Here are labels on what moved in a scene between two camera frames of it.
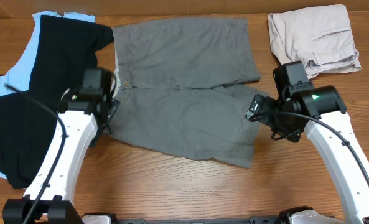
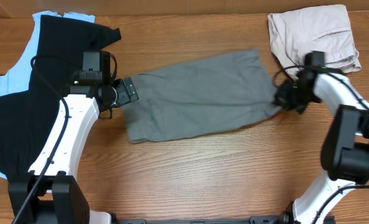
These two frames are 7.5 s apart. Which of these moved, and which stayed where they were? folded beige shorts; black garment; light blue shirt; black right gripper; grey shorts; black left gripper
Moved: black left gripper; grey shorts; black right gripper
Stayed: black garment; folded beige shorts; light blue shirt
